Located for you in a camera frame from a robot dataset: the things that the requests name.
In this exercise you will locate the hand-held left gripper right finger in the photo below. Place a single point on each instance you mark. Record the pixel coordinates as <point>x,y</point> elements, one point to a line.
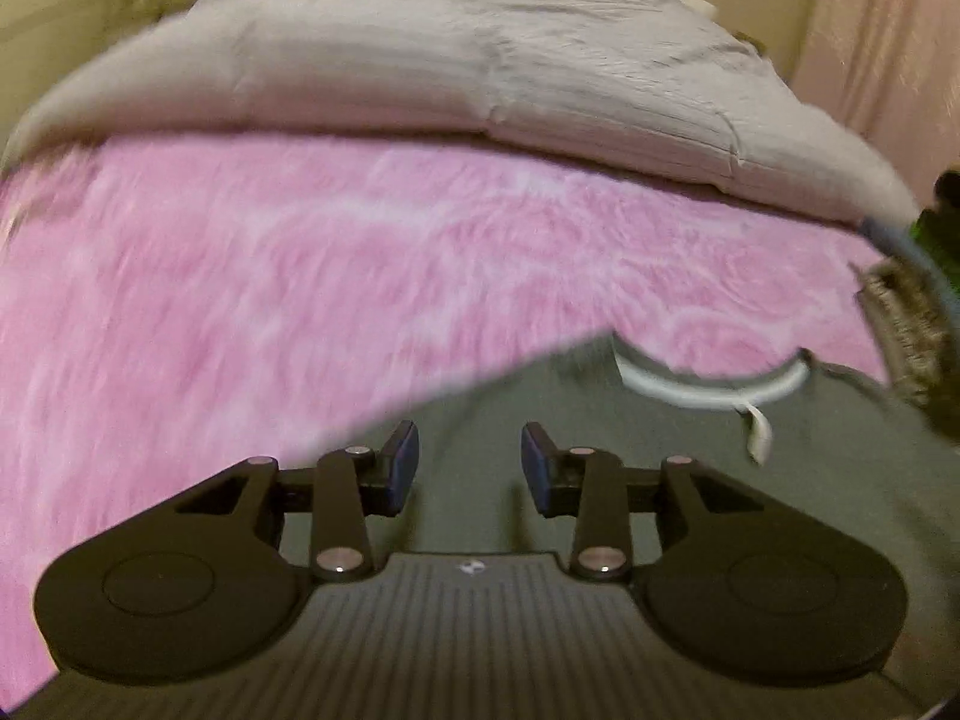
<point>536,465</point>

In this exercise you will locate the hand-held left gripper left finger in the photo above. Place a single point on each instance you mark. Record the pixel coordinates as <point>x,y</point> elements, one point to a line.
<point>401,465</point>

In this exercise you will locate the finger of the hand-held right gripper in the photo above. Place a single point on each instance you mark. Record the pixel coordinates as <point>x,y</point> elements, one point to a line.
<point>896,238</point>

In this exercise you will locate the grey t-shirt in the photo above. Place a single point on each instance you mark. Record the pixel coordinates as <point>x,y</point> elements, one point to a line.
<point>480,390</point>

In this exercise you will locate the dark mottled cloth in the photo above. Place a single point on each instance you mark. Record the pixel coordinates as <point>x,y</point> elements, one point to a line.
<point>904,330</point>

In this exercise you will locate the pink patterned curtain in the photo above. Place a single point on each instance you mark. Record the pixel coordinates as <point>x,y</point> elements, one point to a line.
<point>885,37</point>

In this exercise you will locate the pink floral fleece blanket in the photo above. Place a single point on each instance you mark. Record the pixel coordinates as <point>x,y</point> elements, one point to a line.
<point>225,277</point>

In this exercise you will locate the light grey duvet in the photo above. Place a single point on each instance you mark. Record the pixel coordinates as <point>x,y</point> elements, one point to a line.
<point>450,37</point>

